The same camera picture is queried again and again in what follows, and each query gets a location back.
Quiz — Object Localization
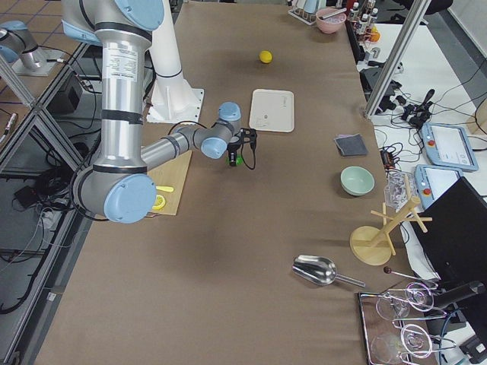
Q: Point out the yellow toy knife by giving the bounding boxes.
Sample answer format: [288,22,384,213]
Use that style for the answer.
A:
[156,186,174,192]

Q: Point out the wooden mug tree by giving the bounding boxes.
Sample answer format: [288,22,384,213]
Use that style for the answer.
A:
[349,173,433,265]

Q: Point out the yellow lemon slice toy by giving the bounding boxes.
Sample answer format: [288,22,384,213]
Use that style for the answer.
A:
[151,194,167,211]

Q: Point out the black wire glass rack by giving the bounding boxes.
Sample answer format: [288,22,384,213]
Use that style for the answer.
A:
[358,282,457,364]

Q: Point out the pink bowl of ice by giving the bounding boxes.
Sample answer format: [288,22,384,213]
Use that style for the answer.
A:
[316,13,347,34]

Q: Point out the black monitor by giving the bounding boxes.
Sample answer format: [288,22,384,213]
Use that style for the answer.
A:
[414,177,486,284]

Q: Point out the yellow lemon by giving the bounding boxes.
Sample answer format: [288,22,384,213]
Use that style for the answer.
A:
[259,50,273,64]

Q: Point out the wooden cutting board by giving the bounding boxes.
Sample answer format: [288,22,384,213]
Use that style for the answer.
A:
[148,151,192,216]

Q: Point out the white rabbit tray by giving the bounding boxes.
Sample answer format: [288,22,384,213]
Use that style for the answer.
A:
[249,89,294,133]

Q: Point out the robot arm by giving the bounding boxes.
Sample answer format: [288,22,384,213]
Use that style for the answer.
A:
[62,1,256,224]
[1,21,45,70]

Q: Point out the grey folded cloth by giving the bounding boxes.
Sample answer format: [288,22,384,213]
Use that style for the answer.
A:
[334,134,368,157]

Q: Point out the teach pendant tablet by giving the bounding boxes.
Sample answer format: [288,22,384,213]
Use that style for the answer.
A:
[414,164,463,209]
[421,122,479,172]

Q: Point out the green bowl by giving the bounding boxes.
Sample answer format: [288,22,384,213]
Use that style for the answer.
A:
[340,166,375,196]

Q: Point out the metal scoop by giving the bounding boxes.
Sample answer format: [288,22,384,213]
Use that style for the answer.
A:
[292,255,366,287]

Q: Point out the aluminium frame post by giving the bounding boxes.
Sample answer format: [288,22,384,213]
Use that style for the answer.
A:
[363,0,431,119]

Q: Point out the metal black-tipped tool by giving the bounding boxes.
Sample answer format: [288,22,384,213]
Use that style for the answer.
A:
[316,8,347,20]

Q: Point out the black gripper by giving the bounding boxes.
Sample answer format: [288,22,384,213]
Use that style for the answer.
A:
[227,128,256,157]

